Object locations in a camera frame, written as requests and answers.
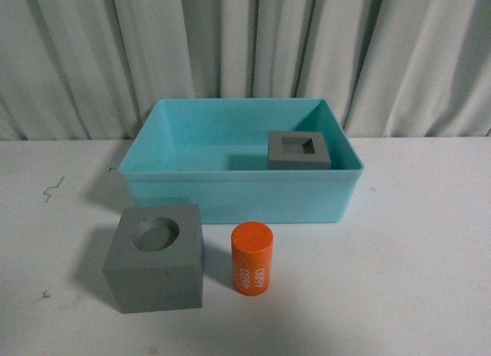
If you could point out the gray cube with square hole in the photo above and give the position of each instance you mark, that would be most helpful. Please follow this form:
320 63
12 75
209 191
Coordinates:
297 150

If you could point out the orange cylinder part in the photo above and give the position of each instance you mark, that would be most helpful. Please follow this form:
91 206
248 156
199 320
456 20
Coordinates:
252 248

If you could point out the gray cube with round hole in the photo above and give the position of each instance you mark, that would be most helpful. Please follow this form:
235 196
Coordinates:
155 261

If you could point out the blue plastic box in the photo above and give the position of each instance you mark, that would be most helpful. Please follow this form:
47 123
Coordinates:
214 153

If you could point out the white pleated curtain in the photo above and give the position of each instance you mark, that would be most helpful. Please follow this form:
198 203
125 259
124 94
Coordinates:
93 69

